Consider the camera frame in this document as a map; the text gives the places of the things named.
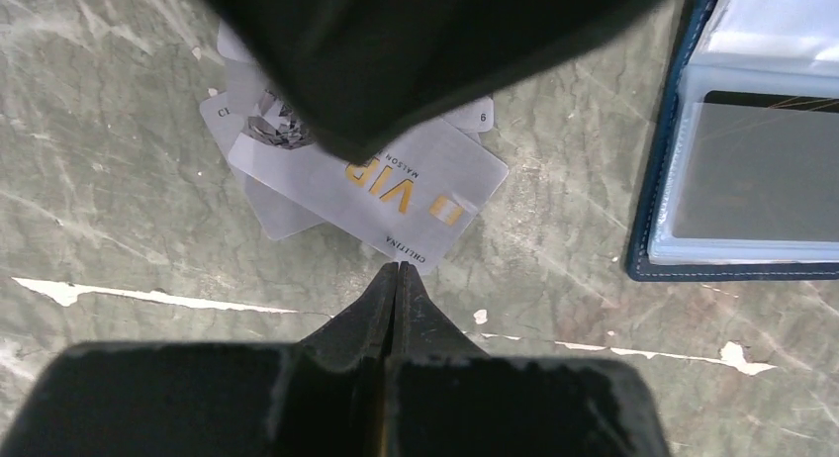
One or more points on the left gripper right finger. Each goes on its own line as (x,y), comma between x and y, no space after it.
(444,396)

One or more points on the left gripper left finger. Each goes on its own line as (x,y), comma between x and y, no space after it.
(314,397)

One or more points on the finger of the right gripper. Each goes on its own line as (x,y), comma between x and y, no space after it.
(360,73)

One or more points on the blue leather card holder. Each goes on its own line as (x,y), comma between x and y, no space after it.
(782,47)

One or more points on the black VIP card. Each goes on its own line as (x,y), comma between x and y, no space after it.
(762,167)

